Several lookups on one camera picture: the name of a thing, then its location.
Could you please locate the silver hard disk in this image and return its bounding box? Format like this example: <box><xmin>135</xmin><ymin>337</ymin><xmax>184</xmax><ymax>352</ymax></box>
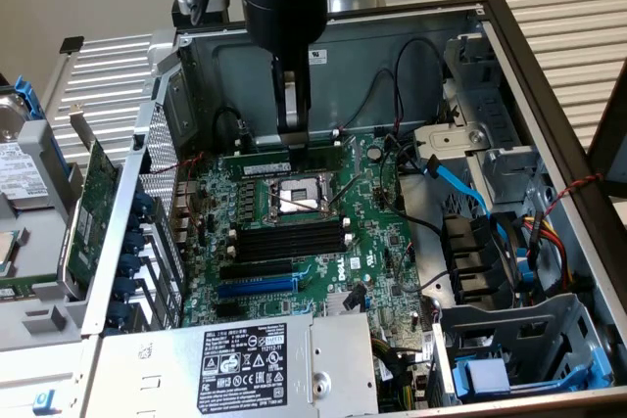
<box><xmin>0</xmin><ymin>89</ymin><xmax>55</xmax><ymax>211</ymax></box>

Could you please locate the blue expansion slot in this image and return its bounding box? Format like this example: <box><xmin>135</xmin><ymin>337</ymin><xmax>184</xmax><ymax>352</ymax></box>
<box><xmin>217</xmin><ymin>276</ymin><xmax>299</xmax><ymax>300</ymax></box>

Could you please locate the blue card retainer clip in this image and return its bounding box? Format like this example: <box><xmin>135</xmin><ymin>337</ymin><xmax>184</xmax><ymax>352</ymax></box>
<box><xmin>113</xmin><ymin>276</ymin><xmax>139</xmax><ymax>302</ymax></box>
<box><xmin>119</xmin><ymin>254</ymin><xmax>144</xmax><ymax>278</ymax></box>
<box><xmin>121</xmin><ymin>231</ymin><xmax>147</xmax><ymax>255</ymax></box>
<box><xmin>130</xmin><ymin>190</ymin><xmax>156</xmax><ymax>217</ymax></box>
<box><xmin>106</xmin><ymin>301</ymin><xmax>132</xmax><ymax>327</ymax></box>

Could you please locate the black looped wire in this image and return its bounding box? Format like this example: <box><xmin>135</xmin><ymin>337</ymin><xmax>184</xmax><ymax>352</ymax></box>
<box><xmin>391</xmin><ymin>35</ymin><xmax>449</xmax><ymax>143</ymax></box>

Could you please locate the yellow red power wire bundle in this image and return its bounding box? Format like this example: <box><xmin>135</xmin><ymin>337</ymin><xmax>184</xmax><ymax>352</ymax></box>
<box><xmin>519</xmin><ymin>214</ymin><xmax>582</xmax><ymax>292</ymax></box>

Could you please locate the red black twisted wire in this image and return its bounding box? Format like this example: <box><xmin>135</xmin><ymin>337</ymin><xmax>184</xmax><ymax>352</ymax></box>
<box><xmin>541</xmin><ymin>172</ymin><xmax>608</xmax><ymax>221</ymax></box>
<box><xmin>146</xmin><ymin>151</ymin><xmax>207</xmax><ymax>243</ymax></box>

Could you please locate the metal disk bay cage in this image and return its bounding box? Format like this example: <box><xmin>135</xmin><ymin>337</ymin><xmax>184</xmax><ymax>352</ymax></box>
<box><xmin>412</xmin><ymin>33</ymin><xmax>545</xmax><ymax>207</ymax></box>
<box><xmin>430</xmin><ymin>293</ymin><xmax>616</xmax><ymax>407</ymax></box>

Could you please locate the blue plastic fan clip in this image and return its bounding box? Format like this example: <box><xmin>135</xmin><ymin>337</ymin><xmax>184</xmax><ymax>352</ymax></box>
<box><xmin>513</xmin><ymin>246</ymin><xmax>536</xmax><ymax>288</ymax></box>

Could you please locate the open metal PC case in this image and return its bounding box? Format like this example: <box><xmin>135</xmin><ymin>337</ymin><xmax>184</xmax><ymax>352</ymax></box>
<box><xmin>80</xmin><ymin>0</ymin><xmax>627</xmax><ymax>418</ymax></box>

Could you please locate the blue SATA wire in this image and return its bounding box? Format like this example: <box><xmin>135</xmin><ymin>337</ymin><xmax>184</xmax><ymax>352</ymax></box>
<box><xmin>421</xmin><ymin>153</ymin><xmax>494</xmax><ymax>218</ymax></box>

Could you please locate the green RAM stick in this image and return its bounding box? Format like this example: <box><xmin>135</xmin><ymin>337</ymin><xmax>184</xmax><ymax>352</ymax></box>
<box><xmin>220</xmin><ymin>142</ymin><xmax>345</xmax><ymax>180</ymax></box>
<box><xmin>0</xmin><ymin>274</ymin><xmax>53</xmax><ymax>301</ymax></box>

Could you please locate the silver power supply unit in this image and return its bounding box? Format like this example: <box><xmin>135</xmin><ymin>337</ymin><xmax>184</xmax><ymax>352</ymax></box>
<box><xmin>82</xmin><ymin>312</ymin><xmax>381</xmax><ymax>418</ymax></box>

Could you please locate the dark framed panel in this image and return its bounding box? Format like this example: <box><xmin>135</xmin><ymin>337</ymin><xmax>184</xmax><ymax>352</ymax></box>
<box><xmin>586</xmin><ymin>58</ymin><xmax>627</xmax><ymax>200</ymax></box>

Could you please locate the short black expansion slot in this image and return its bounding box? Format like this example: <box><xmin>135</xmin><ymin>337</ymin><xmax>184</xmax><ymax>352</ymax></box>
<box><xmin>214</xmin><ymin>301</ymin><xmax>242</xmax><ymax>320</ymax></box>

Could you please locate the blue hard disk carrier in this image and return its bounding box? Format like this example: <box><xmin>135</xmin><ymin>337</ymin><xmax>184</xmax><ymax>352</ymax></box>
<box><xmin>14</xmin><ymin>74</ymin><xmax>74</xmax><ymax>184</ymax></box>

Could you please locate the blue case latch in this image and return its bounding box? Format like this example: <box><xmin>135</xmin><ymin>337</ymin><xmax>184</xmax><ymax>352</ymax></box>
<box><xmin>31</xmin><ymin>388</ymin><xmax>59</xmax><ymax>417</ymax></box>

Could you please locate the silver CPU chip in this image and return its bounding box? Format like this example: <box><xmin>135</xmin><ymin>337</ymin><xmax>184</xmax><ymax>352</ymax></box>
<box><xmin>0</xmin><ymin>229</ymin><xmax>28</xmax><ymax>278</ymax></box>

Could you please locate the silver chipset heatsink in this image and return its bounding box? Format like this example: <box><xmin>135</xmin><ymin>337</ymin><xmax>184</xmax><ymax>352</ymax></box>
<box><xmin>323</xmin><ymin>290</ymin><xmax>368</xmax><ymax>317</ymax></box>

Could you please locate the green motherboard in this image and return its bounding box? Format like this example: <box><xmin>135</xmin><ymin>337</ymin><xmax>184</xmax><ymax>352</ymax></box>
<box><xmin>178</xmin><ymin>129</ymin><xmax>445</xmax><ymax>412</ymax></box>

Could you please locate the thin metal locking lever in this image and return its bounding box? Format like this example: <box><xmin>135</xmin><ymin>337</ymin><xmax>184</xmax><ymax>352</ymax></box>
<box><xmin>271</xmin><ymin>192</ymin><xmax>325</xmax><ymax>216</ymax></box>

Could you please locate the green graphics card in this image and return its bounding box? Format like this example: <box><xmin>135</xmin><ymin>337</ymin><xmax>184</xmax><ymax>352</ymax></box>
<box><xmin>57</xmin><ymin>103</ymin><xmax>123</xmax><ymax>301</ymax></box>

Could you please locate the long black expansion slot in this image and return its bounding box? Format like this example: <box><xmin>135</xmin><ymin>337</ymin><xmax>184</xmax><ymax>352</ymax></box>
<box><xmin>218</xmin><ymin>259</ymin><xmax>295</xmax><ymax>281</ymax></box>

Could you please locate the blue disk tray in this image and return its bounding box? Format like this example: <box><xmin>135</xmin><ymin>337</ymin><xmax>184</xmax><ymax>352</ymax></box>
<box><xmin>453</xmin><ymin>347</ymin><xmax>613</xmax><ymax>402</ymax></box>

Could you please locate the CPU socket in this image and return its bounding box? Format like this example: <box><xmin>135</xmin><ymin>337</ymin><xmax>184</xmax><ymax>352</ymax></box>
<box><xmin>263</xmin><ymin>173</ymin><xmax>340</xmax><ymax>227</ymax></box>

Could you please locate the grey parts rack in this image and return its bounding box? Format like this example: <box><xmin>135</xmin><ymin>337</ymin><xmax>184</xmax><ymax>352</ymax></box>
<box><xmin>0</xmin><ymin>116</ymin><xmax>126</xmax><ymax>418</ymax></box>

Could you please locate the black power supply label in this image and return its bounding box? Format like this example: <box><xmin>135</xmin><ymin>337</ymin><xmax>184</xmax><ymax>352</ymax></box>
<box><xmin>197</xmin><ymin>323</ymin><xmax>289</xmax><ymax>415</ymax></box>

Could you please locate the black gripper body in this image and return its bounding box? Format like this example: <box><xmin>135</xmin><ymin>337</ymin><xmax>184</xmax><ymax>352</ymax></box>
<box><xmin>238</xmin><ymin>0</ymin><xmax>328</xmax><ymax>71</ymax></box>

